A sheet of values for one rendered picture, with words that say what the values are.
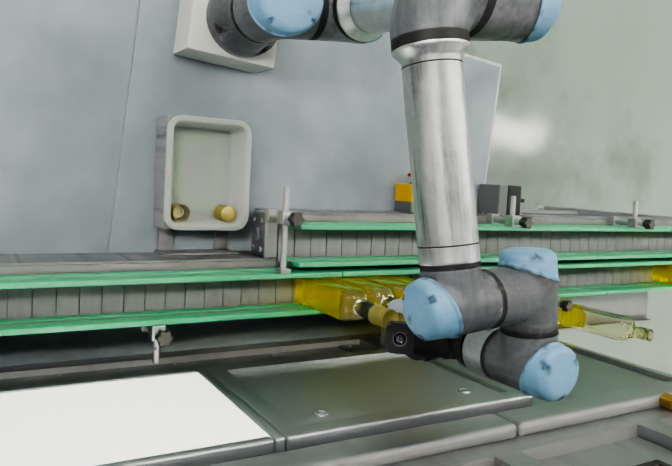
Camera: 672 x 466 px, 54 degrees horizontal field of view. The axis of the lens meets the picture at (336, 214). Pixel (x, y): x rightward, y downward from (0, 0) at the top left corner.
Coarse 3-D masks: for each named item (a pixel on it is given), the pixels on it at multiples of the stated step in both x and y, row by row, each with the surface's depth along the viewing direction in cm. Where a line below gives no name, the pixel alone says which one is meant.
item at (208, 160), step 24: (192, 120) 128; (216, 120) 130; (168, 144) 126; (192, 144) 135; (216, 144) 138; (240, 144) 136; (168, 168) 126; (192, 168) 136; (216, 168) 138; (240, 168) 136; (168, 192) 126; (192, 192) 136; (216, 192) 139; (240, 192) 136; (168, 216) 127; (192, 216) 136; (240, 216) 136
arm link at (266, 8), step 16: (240, 0) 116; (256, 0) 110; (272, 0) 109; (288, 0) 110; (304, 0) 111; (320, 0) 112; (240, 16) 117; (256, 16) 112; (272, 16) 110; (288, 16) 111; (304, 16) 112; (320, 16) 115; (256, 32) 117; (272, 32) 113; (288, 32) 112; (304, 32) 116; (320, 32) 117
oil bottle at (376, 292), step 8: (336, 280) 134; (344, 280) 132; (352, 280) 132; (360, 280) 132; (360, 288) 126; (368, 288) 124; (376, 288) 124; (384, 288) 125; (368, 296) 123; (376, 296) 123; (384, 296) 123; (392, 296) 124; (376, 304) 122
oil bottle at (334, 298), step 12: (300, 288) 135; (312, 288) 130; (324, 288) 126; (336, 288) 123; (348, 288) 124; (300, 300) 135; (312, 300) 130; (324, 300) 126; (336, 300) 122; (348, 300) 120; (324, 312) 126; (336, 312) 122; (348, 312) 120
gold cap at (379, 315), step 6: (372, 306) 115; (378, 306) 114; (372, 312) 114; (378, 312) 112; (384, 312) 111; (390, 312) 111; (372, 318) 113; (378, 318) 112; (384, 318) 111; (390, 318) 111; (396, 318) 112; (378, 324) 112; (384, 324) 111
